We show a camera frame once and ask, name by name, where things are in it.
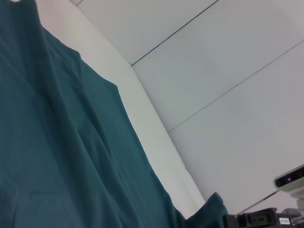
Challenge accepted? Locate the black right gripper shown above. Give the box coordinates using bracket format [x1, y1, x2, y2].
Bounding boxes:
[222, 208, 304, 228]

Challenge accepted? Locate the teal blue printed t-shirt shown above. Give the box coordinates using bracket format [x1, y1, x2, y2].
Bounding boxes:
[0, 0, 229, 228]

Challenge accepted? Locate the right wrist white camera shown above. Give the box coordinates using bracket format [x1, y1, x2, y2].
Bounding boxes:
[273, 165, 304, 202]

